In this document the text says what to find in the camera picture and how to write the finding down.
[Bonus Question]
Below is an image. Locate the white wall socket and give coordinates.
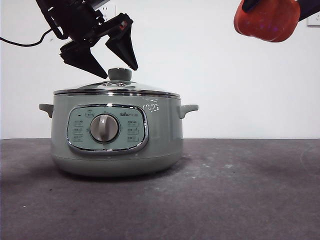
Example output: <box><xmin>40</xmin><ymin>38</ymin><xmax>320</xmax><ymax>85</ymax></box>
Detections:
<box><xmin>100</xmin><ymin>4</ymin><xmax>118</xmax><ymax>22</ymax></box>
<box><xmin>306</xmin><ymin>14</ymin><xmax>320</xmax><ymax>28</ymax></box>

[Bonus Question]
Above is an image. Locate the glass lid with green knob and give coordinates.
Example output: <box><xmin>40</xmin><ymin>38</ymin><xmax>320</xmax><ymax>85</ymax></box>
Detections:
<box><xmin>52</xmin><ymin>67</ymin><xmax>180</xmax><ymax>97</ymax></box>

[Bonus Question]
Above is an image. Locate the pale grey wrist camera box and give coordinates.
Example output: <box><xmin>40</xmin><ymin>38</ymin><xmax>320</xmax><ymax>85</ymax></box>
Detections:
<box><xmin>91</xmin><ymin>0</ymin><xmax>111</xmax><ymax>12</ymax></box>

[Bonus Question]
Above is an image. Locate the orange toy pumpkin green stem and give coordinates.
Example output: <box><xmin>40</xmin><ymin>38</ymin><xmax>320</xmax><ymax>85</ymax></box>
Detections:
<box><xmin>233</xmin><ymin>0</ymin><xmax>301</xmax><ymax>43</ymax></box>

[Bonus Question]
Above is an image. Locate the sage green electric cooking pot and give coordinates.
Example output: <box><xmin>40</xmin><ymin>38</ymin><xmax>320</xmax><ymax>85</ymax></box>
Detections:
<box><xmin>38</xmin><ymin>94</ymin><xmax>200</xmax><ymax>178</ymax></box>

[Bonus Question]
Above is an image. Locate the thin black cable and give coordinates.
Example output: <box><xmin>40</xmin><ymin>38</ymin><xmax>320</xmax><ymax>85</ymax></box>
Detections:
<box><xmin>0</xmin><ymin>24</ymin><xmax>65</xmax><ymax>48</ymax></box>

